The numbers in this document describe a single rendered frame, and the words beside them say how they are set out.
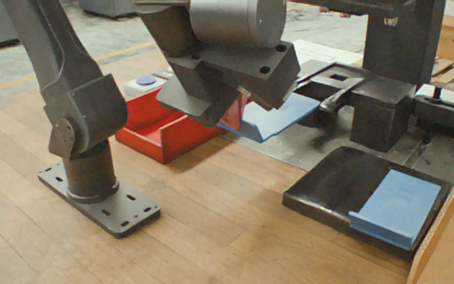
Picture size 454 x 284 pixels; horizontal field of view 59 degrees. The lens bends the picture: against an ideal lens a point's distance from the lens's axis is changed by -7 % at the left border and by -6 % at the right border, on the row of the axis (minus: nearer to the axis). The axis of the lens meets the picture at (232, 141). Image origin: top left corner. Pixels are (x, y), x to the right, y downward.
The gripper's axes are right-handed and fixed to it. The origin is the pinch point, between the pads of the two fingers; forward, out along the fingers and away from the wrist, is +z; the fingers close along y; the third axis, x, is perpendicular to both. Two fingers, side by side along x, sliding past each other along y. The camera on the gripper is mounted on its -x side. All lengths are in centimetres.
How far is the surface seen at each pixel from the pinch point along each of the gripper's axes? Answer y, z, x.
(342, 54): 50, 43, 16
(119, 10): 196, 237, 425
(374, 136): 15.6, 18.7, -9.9
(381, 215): 0.3, 9.0, -18.5
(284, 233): -7.2, 7.5, -10.0
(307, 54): 45, 40, 23
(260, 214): -6.3, 8.3, -5.6
